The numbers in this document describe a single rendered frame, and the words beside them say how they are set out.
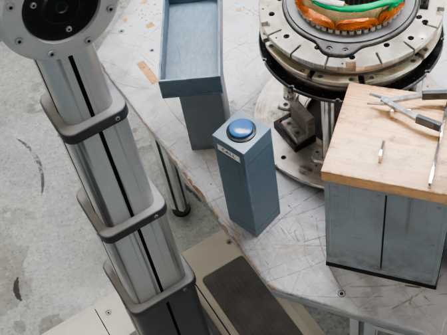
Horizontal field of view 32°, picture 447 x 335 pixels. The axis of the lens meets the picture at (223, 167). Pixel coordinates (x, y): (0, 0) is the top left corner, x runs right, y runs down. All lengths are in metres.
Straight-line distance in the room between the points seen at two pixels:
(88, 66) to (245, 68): 0.69
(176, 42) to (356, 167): 0.46
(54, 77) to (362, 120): 0.48
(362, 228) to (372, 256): 0.09
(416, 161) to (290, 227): 0.36
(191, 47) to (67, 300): 1.16
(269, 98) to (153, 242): 0.42
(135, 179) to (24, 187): 1.42
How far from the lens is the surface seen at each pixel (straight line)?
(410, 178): 1.19
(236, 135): 1.27
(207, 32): 1.48
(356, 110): 1.27
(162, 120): 1.68
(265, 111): 1.63
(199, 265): 2.06
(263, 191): 1.39
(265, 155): 1.32
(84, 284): 2.42
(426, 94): 1.26
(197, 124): 1.55
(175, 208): 2.45
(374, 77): 1.32
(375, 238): 1.32
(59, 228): 2.55
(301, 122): 1.53
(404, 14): 1.37
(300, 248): 1.45
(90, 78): 1.13
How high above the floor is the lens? 2.02
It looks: 52 degrees down
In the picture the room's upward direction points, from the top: 11 degrees counter-clockwise
